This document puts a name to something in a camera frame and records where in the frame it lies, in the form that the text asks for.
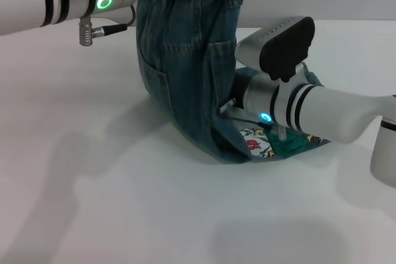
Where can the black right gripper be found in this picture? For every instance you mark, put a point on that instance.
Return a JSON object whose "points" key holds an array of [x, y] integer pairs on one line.
{"points": [[242, 87]]}

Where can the blue denim shorts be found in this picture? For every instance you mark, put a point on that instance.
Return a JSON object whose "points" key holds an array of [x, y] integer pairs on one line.
{"points": [[185, 75]]}

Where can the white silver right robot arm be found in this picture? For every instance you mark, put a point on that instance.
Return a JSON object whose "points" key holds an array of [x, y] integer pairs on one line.
{"points": [[325, 109]]}

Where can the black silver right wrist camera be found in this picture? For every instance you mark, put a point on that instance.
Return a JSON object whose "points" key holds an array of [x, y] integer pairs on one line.
{"points": [[278, 47]]}

